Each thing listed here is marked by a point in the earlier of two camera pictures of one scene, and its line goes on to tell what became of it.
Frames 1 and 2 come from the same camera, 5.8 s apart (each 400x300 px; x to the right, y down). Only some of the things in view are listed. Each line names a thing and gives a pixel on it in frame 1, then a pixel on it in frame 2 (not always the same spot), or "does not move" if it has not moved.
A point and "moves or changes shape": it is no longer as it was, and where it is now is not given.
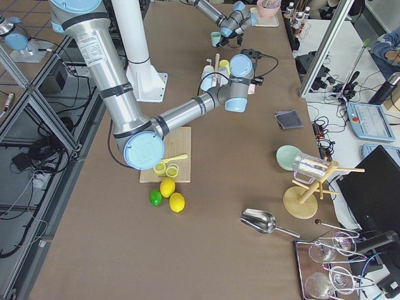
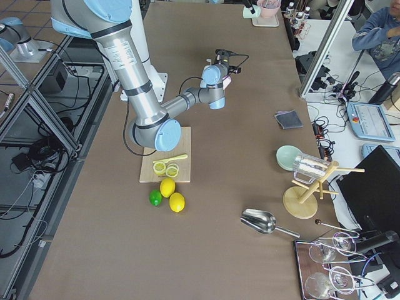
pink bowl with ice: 268,8 does not move
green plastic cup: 215,38 → 247,14
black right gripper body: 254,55 → 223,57
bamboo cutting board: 176,143 does not move
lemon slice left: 159,168 does not move
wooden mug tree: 299,200 does not move
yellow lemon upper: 167,187 does not move
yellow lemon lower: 177,202 does not move
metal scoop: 263,222 does not move
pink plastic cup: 251,90 moves or changes shape
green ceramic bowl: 286,155 does not move
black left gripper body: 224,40 → 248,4
